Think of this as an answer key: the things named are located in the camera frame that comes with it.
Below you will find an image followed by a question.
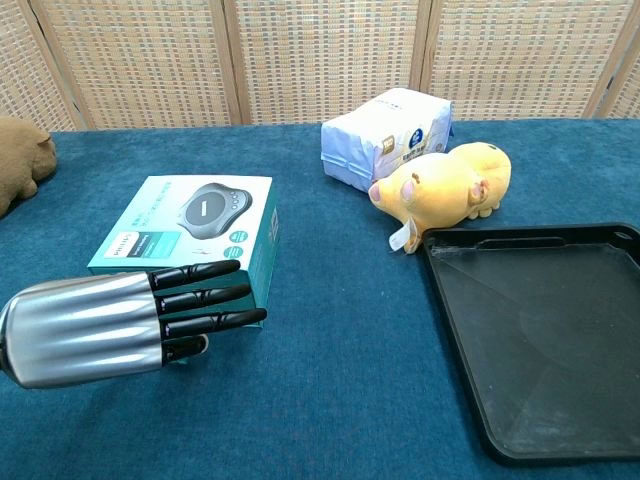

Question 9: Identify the black square plastic tray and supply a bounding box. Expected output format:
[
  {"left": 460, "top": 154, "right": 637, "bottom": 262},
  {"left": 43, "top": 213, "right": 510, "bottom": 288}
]
[{"left": 421, "top": 222, "right": 640, "bottom": 468}]

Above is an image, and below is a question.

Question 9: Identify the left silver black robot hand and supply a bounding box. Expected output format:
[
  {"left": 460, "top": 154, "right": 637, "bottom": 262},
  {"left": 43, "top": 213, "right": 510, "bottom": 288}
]
[{"left": 0, "top": 259, "right": 268, "bottom": 390}]

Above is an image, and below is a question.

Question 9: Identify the teal speaker product box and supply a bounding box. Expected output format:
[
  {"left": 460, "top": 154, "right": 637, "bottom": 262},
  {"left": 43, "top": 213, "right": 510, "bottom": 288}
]
[{"left": 87, "top": 174, "right": 280, "bottom": 330}]

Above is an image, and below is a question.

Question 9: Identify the white tissue pack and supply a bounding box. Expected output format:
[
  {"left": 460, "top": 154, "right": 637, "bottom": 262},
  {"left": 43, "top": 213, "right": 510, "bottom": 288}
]
[{"left": 319, "top": 87, "right": 455, "bottom": 194}]

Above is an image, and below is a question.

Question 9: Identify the woven bamboo screen panel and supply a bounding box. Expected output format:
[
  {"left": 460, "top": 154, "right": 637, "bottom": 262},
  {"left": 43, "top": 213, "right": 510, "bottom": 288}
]
[
  {"left": 222, "top": 0, "right": 434, "bottom": 126},
  {"left": 22, "top": 0, "right": 252, "bottom": 131},
  {"left": 0, "top": 0, "right": 89, "bottom": 132},
  {"left": 582, "top": 0, "right": 640, "bottom": 120},
  {"left": 409, "top": 0, "right": 640, "bottom": 121}
]

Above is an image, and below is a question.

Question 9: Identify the brown plush toy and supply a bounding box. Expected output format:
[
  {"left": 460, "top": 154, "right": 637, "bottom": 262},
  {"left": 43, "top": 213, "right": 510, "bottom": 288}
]
[{"left": 0, "top": 116, "right": 58, "bottom": 219}]

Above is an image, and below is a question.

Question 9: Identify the yellow plush duck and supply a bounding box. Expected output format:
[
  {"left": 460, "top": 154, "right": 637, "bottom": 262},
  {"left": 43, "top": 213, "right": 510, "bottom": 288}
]
[{"left": 368, "top": 141, "right": 513, "bottom": 256}]

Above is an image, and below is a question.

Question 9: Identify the blue felt table cloth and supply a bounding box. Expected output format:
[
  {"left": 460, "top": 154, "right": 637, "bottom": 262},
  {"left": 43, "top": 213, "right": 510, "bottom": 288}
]
[{"left": 0, "top": 117, "right": 640, "bottom": 480}]

